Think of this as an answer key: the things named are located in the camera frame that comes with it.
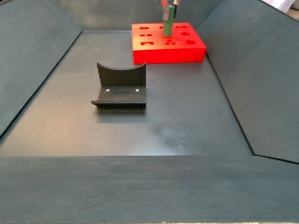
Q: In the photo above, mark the green cylinder peg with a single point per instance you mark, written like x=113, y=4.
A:
x=169, y=24

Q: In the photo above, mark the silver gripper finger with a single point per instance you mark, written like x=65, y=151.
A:
x=166, y=10
x=175, y=5

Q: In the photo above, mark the red shape sorter block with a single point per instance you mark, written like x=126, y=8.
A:
x=153, y=48

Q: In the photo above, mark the black curved cradle stand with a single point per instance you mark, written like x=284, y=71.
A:
x=122, y=87

